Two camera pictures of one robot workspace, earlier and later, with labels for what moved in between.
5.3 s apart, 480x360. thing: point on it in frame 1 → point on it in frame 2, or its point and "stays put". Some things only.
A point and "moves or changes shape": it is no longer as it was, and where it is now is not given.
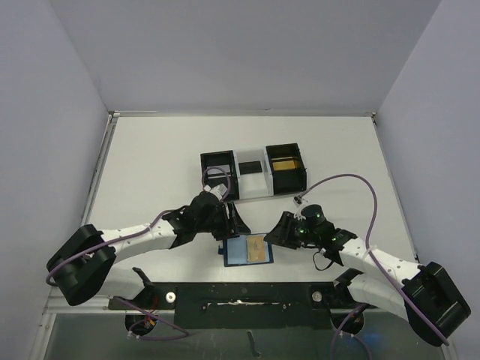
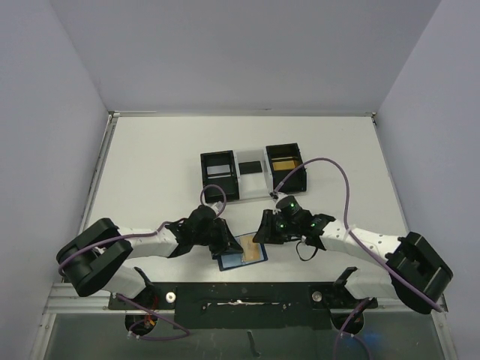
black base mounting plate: x=245 y=305 stays put
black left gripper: x=228 y=218 → x=223 y=235
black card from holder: x=250 y=167 stays put
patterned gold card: x=256 y=248 moves or changes shape
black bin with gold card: x=287 y=180 stays put
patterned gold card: x=283 y=166 stays put
